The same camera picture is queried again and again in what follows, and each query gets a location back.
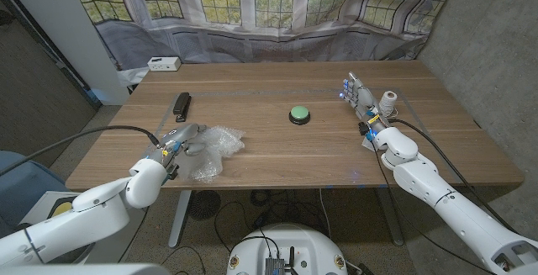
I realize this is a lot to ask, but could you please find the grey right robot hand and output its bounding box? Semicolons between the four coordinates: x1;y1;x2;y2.
338;71;390;135

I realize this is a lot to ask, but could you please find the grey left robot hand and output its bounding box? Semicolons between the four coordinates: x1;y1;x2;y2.
145;122;208;173

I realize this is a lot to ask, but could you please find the clear bubble wrap sheet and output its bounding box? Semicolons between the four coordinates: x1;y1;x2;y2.
176;125;246;183

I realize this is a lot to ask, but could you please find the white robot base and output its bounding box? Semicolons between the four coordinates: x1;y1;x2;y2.
226;223;349;275

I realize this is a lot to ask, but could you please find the white tape roll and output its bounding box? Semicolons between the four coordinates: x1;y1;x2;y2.
378;90;398;119

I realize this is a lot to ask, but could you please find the black stapler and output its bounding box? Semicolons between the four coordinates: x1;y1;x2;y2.
172;92;193;124

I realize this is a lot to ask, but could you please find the white paper card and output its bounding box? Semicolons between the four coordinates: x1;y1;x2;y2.
361;135;382;153

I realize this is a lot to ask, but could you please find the green button black base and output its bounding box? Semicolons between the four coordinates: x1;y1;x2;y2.
287;105;312;126

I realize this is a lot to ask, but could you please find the black round floor fan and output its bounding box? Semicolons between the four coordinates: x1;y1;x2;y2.
187;189;222;221

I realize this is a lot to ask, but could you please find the white power box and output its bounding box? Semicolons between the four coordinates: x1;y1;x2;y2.
146;56;182;72

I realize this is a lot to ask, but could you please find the white table leg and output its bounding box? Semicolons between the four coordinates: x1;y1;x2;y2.
168;188;193;249

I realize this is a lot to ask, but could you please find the printed window backdrop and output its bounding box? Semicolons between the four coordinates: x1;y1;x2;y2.
65;0;463;72

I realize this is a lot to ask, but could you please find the grey table leg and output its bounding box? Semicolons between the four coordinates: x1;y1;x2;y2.
376;188;405;246

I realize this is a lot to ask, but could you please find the yellow foot pedal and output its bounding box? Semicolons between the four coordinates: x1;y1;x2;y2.
48;197;85;221

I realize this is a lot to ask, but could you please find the white floor platform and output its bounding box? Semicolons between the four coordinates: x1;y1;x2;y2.
18;190;85;225

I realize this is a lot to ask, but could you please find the white pillar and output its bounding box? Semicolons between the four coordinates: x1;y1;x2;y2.
0;0;130;106

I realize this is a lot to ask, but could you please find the blue chair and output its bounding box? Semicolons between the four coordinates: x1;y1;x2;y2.
0;151;68;238

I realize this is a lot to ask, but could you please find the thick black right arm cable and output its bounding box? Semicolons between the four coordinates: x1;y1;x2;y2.
388;117;522;233

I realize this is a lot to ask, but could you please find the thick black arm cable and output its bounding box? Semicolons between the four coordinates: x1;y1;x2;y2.
0;124;161;177
388;117;522;233

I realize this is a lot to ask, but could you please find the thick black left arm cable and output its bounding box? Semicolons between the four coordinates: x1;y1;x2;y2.
0;124;161;177

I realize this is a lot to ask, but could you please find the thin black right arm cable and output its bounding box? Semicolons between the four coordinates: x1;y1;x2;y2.
369;138;504;274

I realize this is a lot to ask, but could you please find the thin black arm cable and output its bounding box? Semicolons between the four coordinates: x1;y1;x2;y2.
369;138;504;274
119;208;149;264

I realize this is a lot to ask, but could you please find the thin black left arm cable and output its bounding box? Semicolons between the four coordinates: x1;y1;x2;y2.
119;208;149;264

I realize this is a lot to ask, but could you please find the black floor cable bundle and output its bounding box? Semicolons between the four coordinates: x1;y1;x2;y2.
214;188;333;251

